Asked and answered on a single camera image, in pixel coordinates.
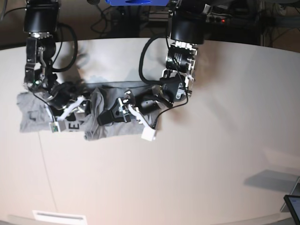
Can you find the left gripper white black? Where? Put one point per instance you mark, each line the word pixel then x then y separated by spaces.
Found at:
pixel 136 107

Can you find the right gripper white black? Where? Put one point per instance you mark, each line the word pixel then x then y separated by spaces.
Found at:
pixel 61 108

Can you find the grey T-shirt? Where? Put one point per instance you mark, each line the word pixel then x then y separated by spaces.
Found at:
pixel 99 110

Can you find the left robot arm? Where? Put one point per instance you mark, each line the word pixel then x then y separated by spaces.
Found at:
pixel 184 27

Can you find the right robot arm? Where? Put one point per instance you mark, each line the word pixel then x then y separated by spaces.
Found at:
pixel 41 22

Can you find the tablet with stand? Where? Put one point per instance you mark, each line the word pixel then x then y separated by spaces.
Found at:
pixel 292 202

